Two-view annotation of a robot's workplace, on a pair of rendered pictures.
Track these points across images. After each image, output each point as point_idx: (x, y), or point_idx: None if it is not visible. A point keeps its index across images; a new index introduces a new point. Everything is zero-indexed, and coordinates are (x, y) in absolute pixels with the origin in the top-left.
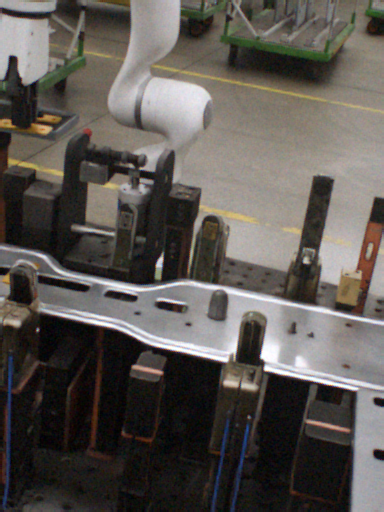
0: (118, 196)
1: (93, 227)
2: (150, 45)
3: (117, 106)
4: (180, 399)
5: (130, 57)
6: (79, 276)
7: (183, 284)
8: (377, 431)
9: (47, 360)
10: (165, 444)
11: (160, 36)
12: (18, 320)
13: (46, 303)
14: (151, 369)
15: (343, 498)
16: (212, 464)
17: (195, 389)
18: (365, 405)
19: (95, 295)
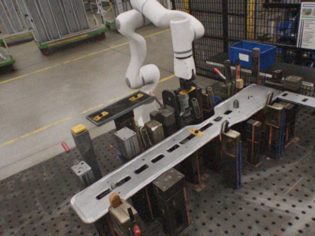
0: (182, 100)
1: (180, 113)
2: (144, 58)
3: (137, 83)
4: None
5: (138, 65)
6: (204, 122)
7: (217, 107)
8: (295, 99)
9: None
10: None
11: (146, 54)
12: (238, 132)
13: (216, 131)
14: (256, 122)
15: None
16: (276, 131)
17: (237, 128)
18: (284, 97)
19: (216, 122)
